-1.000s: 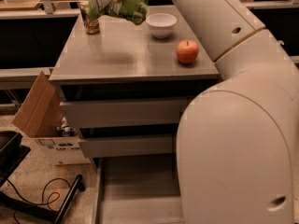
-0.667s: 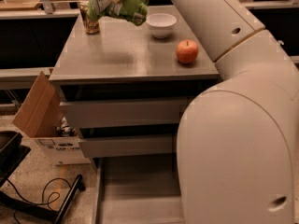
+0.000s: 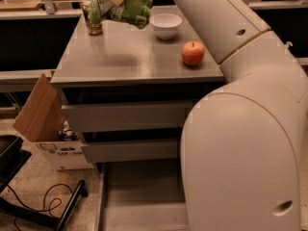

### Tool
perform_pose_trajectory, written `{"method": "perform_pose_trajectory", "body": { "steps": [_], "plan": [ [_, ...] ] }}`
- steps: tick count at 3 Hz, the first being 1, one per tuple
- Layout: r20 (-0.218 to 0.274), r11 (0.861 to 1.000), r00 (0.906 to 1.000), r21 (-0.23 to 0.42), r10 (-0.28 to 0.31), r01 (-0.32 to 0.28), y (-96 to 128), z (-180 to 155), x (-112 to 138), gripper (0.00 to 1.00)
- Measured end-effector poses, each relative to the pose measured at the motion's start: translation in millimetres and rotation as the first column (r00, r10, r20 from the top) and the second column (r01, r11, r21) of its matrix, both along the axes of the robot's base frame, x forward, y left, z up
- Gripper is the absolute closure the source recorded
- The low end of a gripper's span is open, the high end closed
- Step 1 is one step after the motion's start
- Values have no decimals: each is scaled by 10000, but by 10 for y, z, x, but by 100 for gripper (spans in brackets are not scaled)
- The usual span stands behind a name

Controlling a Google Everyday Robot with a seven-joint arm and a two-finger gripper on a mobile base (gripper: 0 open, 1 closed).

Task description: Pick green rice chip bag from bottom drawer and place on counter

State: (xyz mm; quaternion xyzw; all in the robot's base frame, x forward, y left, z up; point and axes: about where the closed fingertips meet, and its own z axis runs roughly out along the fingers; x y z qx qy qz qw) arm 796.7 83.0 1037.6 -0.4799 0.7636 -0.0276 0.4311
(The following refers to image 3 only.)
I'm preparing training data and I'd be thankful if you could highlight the grey open bottom drawer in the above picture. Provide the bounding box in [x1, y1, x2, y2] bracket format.
[94, 159, 190, 231]

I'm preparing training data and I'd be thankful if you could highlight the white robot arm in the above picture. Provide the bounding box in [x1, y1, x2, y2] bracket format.
[173, 0, 307, 231]

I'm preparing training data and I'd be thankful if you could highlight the gold patterned drink can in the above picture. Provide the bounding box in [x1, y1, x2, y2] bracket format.
[81, 1, 103, 36]

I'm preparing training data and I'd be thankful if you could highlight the grey top drawer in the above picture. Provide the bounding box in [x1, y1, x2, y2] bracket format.
[62, 100, 193, 133]

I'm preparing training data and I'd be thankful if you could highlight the clear pump bottle right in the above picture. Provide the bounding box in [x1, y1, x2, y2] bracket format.
[285, 41, 293, 48]

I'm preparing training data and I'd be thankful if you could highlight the grey metal railing shelf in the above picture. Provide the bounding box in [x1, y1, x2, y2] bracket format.
[0, 0, 308, 94]

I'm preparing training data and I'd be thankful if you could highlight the red apple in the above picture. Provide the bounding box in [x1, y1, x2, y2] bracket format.
[181, 40, 205, 66]

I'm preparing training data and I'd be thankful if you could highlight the green rice chip bag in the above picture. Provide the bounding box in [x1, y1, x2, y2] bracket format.
[89, 0, 153, 29]

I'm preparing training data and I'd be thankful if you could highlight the black chair base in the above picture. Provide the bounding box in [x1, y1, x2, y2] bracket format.
[0, 135, 88, 231]

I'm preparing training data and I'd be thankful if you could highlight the grey middle drawer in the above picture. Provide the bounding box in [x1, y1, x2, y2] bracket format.
[81, 139, 180, 163]

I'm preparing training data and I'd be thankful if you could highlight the white ceramic bowl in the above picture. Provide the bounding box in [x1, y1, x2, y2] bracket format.
[150, 13, 182, 39]

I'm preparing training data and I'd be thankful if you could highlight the open cardboard box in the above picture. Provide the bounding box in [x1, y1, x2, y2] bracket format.
[13, 74, 92, 170]

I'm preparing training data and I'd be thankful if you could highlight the grey drawer cabinet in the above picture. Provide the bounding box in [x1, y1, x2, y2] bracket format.
[50, 5, 225, 231]

